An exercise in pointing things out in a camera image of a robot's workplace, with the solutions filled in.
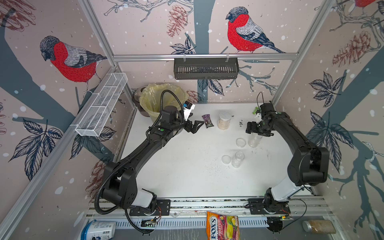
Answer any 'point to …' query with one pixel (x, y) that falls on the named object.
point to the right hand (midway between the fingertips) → (253, 129)
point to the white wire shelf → (100, 104)
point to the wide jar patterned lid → (224, 120)
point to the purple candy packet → (207, 120)
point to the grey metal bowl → (136, 96)
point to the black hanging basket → (205, 68)
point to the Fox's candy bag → (222, 227)
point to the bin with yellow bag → (150, 97)
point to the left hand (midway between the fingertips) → (199, 115)
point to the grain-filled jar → (319, 226)
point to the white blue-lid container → (95, 230)
